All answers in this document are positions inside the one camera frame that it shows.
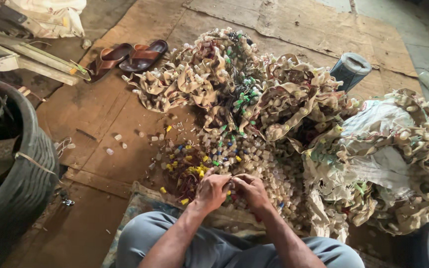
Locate white sack of strips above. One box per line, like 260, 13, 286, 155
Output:
302, 88, 429, 242

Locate white woven sack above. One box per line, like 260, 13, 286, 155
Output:
6, 0, 87, 38

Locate heap of beige strips with caps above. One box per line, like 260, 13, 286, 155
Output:
121, 27, 364, 149

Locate person's grey trousers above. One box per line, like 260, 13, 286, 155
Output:
115, 211, 365, 268

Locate pile of loose plastic caps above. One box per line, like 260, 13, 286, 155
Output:
145, 127, 312, 233

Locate dark blue cylindrical roll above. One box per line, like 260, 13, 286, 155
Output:
329, 52, 372, 93

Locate person's left hand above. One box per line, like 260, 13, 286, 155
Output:
193, 167, 234, 213

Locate brown leather sandal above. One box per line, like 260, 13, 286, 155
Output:
119, 39, 169, 73
86, 43, 133, 84

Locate brown cardboard sheet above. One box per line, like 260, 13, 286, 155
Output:
183, 0, 418, 78

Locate black rubber tyre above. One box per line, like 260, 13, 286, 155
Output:
0, 73, 60, 268

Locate pile of wooden planks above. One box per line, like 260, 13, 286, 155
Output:
0, 20, 91, 86

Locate person's right hand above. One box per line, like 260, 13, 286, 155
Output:
232, 173, 272, 213

